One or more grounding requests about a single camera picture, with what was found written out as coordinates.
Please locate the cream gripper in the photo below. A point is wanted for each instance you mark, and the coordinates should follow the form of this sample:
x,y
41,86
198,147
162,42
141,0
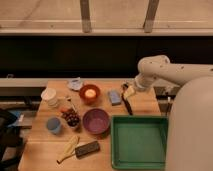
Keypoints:
x,y
128,91

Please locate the yellow-red apple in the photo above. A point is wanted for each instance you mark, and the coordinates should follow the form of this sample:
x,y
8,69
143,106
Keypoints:
x,y
90,93

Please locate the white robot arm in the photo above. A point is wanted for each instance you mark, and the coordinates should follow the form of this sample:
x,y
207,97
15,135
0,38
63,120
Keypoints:
x,y
190,130

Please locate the green plastic tray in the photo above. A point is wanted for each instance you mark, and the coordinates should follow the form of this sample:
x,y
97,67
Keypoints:
x,y
138,142

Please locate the blue sponge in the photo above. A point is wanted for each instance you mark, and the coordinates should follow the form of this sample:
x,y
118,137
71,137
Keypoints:
x,y
114,97

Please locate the purple bowl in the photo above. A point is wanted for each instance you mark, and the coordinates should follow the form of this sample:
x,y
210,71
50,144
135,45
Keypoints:
x,y
96,121

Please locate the orange bowl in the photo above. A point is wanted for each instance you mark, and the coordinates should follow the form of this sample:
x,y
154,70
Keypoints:
x,y
92,100

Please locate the crumpled white-blue wrapper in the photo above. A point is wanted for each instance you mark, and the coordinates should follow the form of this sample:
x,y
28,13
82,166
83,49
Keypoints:
x,y
75,84

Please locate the bowl of dark grapes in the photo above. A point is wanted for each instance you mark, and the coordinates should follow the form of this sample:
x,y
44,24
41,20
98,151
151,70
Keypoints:
x,y
72,118

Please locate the dark grey sponge block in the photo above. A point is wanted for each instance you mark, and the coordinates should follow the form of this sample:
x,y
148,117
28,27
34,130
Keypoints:
x,y
86,149

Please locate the small spoon with red tip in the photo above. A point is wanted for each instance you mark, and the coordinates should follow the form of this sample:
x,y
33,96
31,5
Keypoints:
x,y
66,104

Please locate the yellow banana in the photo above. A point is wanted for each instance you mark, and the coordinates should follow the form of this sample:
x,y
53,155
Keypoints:
x,y
68,149

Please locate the blue cup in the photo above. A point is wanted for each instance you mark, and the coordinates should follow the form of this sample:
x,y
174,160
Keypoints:
x,y
53,125

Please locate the white paper cup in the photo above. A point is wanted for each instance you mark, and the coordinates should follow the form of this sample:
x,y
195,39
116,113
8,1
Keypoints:
x,y
49,95

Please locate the black chair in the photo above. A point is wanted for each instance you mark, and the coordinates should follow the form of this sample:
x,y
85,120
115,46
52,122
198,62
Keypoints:
x,y
9,137

